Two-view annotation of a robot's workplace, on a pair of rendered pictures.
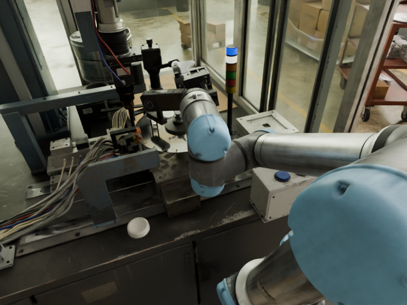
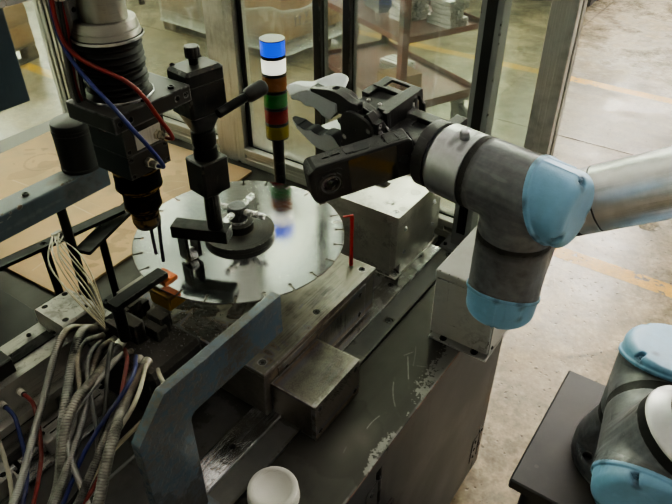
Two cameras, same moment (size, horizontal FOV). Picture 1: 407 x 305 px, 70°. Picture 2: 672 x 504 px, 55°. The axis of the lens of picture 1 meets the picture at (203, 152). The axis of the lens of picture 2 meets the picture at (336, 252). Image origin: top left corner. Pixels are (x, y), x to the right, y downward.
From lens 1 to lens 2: 0.47 m
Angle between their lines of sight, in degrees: 28
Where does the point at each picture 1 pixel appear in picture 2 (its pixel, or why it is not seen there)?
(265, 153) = (606, 203)
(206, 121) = (559, 169)
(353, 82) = (553, 61)
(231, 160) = not seen: hidden behind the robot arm
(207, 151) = (571, 226)
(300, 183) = not seen: hidden behind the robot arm
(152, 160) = (271, 323)
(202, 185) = (525, 304)
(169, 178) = (283, 354)
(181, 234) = (368, 458)
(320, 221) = not seen: outside the picture
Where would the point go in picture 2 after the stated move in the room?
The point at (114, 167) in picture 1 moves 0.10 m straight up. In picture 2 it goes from (210, 371) to (199, 306)
